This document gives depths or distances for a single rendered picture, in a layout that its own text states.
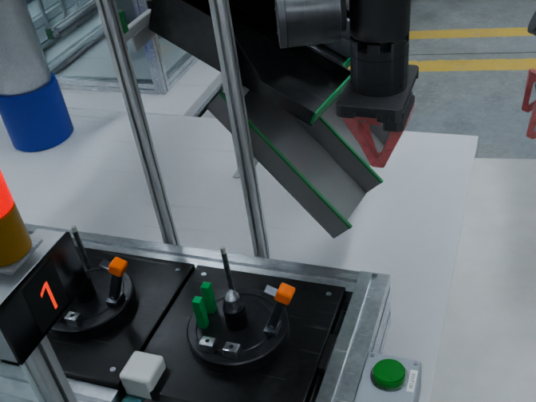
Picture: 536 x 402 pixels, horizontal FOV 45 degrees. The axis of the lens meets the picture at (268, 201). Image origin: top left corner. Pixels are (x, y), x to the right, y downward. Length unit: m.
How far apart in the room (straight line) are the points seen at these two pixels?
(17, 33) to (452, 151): 1.00
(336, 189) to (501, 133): 2.19
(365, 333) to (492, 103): 2.63
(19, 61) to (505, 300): 1.16
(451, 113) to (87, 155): 2.13
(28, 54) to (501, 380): 1.21
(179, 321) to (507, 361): 0.48
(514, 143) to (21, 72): 2.20
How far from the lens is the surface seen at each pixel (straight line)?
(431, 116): 3.33
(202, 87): 1.83
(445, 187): 1.34
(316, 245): 1.20
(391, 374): 0.85
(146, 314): 0.98
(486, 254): 1.19
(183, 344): 0.92
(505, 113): 3.37
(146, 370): 0.88
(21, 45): 1.62
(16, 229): 0.65
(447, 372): 1.00
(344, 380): 0.86
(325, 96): 0.96
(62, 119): 1.71
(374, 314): 0.93
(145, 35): 1.05
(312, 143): 1.08
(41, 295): 0.69
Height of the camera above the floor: 1.64
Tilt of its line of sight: 36 degrees down
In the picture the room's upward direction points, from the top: 9 degrees counter-clockwise
